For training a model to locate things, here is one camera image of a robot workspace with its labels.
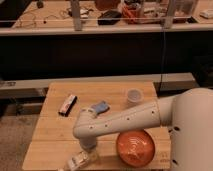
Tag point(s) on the clear plastic bottle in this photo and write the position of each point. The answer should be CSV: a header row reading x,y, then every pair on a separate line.
x,y
80,160

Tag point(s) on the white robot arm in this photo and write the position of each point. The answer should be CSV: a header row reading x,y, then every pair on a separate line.
x,y
189,114

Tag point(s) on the orange ceramic bowl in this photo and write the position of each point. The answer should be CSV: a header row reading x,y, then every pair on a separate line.
x,y
135,148

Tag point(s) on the blue sponge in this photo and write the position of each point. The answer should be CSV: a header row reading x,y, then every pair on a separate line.
x,y
100,107

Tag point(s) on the black object on bench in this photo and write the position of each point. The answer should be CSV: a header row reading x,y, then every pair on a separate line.
x,y
109,17

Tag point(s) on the orange tool on bench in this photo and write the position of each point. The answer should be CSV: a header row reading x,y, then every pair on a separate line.
x,y
130,13

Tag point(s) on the grey metal post left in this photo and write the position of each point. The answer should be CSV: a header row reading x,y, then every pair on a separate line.
x,y
75,8

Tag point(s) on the grey metal post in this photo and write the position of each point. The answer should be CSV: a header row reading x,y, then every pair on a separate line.
x,y
75,8
168,19

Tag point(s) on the grey metal post right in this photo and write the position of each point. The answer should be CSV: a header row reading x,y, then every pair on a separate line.
x,y
168,19

